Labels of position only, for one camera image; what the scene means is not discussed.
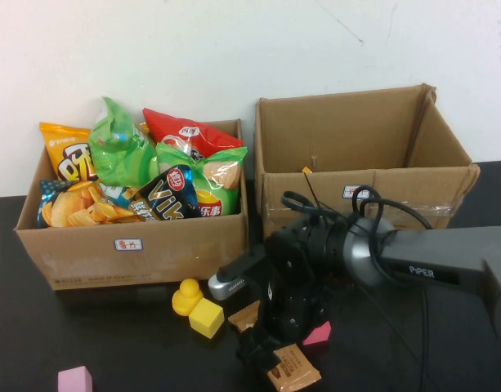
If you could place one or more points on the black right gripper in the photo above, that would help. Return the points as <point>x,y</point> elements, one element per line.
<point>295,277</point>

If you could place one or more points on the brown snack bar packet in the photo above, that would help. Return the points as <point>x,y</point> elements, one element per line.
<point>295,367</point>

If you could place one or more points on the dark brown snack packet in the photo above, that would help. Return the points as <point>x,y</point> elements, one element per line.
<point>244,318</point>

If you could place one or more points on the small orange snack packet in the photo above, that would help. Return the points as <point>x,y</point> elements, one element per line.
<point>306,169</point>

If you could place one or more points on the teal white snack packet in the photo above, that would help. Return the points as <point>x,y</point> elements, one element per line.
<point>113,192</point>

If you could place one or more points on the magenta foam cube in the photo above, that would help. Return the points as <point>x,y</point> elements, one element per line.
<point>317,339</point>

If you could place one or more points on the yellow foam cube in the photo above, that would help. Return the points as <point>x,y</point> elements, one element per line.
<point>205,318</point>

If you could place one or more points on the yellow duck toy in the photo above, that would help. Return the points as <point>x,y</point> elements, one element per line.
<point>186,296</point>

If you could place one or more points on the clear packing tape strip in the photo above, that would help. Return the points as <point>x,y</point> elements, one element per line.
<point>274,210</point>

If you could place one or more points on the black zip tie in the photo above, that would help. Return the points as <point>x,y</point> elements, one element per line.
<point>311,190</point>

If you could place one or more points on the white label with red writing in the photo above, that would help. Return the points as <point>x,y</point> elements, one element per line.
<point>128,244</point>
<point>350,192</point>

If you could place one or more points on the green potato print chip bag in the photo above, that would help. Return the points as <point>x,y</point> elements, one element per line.
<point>221,171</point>

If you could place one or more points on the black chip bag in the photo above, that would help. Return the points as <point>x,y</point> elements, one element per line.
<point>164,200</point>

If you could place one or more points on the cardboard box of chips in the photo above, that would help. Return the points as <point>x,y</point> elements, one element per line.
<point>90,265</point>

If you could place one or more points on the light pink foam cube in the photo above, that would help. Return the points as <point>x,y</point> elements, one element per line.
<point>74,379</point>

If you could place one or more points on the taped cardboard box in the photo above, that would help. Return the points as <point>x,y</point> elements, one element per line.
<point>356,122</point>

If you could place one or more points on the red chip bag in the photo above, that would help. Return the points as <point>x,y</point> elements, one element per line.
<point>180,128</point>

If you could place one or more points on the plain green chip bag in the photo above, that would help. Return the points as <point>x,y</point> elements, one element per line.
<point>119,159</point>

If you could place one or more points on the blue ridged chips bag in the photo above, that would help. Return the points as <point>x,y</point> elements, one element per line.
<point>70,208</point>

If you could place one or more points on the orange chip bag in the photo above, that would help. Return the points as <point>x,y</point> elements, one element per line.
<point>64,149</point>

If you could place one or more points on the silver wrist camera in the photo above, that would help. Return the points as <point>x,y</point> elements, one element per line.
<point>227,288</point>

